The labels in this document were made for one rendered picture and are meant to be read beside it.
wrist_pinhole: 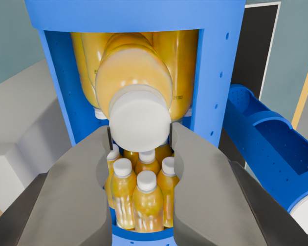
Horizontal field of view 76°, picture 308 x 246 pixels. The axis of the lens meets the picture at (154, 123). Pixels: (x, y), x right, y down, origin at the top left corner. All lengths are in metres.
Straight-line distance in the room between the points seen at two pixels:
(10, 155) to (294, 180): 0.84
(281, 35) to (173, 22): 1.56
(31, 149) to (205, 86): 0.40
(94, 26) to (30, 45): 1.43
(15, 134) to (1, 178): 0.10
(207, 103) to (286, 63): 1.59
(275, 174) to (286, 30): 1.10
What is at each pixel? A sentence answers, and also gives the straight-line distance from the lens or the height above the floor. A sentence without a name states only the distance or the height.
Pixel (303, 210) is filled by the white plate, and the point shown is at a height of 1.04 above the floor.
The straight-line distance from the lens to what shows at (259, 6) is 1.45.
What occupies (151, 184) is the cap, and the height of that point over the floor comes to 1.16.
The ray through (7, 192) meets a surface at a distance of 0.50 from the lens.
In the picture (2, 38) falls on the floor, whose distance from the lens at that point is 1.69.
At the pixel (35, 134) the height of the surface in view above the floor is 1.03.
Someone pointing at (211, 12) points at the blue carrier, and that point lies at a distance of 0.22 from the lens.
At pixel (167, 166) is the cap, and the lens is 0.43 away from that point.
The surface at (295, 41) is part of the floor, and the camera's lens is 1.80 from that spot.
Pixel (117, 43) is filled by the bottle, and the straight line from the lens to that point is 0.21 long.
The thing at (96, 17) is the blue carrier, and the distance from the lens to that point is 0.20.
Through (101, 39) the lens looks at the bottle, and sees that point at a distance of 0.30.
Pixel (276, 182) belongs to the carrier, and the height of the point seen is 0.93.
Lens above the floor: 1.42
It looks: 59 degrees down
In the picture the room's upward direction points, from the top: 174 degrees clockwise
